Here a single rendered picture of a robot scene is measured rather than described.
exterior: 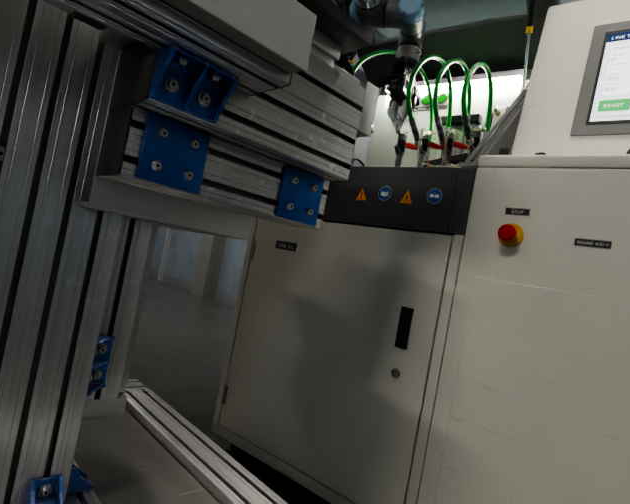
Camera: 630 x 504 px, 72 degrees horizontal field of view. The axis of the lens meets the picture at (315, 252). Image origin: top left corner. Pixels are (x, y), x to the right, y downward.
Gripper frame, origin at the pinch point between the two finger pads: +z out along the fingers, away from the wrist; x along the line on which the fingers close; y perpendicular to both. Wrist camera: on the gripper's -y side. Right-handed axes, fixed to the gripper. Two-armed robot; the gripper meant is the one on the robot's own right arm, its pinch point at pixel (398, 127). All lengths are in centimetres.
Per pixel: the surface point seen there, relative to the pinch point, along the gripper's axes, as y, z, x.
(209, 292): -235, 106, -358
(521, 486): 22, 84, 55
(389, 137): -31.8, -8.6, -21.7
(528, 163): 22, 19, 46
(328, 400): 22, 83, 7
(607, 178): 22, 21, 61
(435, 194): 22.3, 26.3, 26.5
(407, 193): 22.3, 26.4, 19.0
